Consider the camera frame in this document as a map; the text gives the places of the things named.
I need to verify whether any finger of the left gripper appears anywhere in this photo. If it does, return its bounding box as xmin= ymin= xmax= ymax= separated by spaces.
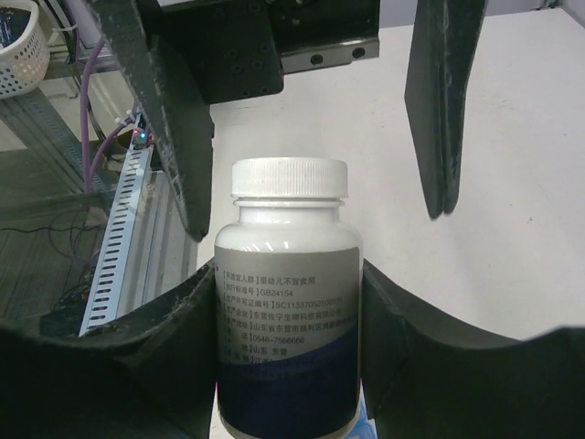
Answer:
xmin=405 ymin=0 xmax=487 ymax=219

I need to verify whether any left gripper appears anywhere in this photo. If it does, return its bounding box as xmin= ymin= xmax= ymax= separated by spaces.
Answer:
xmin=86 ymin=1 xmax=379 ymax=241

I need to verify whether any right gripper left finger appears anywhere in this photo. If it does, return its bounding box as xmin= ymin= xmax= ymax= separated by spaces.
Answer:
xmin=1 ymin=263 xmax=218 ymax=438

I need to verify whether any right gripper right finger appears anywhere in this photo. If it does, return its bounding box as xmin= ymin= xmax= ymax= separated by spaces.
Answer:
xmin=361 ymin=263 xmax=584 ymax=438

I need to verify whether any white bottle cap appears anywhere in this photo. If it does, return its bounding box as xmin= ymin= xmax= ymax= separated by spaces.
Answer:
xmin=231 ymin=157 xmax=348 ymax=199

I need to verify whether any white pill bottle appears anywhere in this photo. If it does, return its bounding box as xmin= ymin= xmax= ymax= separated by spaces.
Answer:
xmin=213 ymin=198 xmax=366 ymax=435

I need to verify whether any blue weekly pill organizer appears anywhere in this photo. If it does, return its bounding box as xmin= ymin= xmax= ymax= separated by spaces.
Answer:
xmin=346 ymin=391 xmax=378 ymax=439

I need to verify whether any white plastic basket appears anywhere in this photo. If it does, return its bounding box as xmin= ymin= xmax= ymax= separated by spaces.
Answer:
xmin=1 ymin=1 xmax=50 ymax=100

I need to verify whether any slotted grey cable duct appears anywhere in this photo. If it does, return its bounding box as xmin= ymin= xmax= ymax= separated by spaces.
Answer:
xmin=79 ymin=148 xmax=151 ymax=337

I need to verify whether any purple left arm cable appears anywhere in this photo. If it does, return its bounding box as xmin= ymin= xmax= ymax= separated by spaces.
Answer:
xmin=63 ymin=0 xmax=138 ymax=191

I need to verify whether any aluminium mounting rail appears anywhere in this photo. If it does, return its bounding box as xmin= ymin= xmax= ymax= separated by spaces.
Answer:
xmin=116 ymin=171 xmax=197 ymax=317

